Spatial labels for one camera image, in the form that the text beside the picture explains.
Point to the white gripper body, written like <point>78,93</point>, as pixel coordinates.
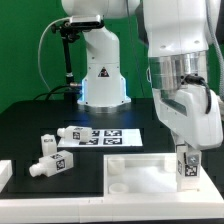
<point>195,127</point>

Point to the camera on black stand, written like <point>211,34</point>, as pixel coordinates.
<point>70,30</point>

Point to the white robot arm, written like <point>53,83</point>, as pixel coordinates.
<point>179,33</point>

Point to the white block left edge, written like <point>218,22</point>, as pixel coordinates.
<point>5,173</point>

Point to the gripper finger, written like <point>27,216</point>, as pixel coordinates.
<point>178,140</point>
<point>193,157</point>

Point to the white square tabletop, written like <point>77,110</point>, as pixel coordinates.
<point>154,178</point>

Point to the white L-shaped fence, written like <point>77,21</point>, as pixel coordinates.
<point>102,209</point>

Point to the white marker sheet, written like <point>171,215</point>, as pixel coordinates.
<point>108,138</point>

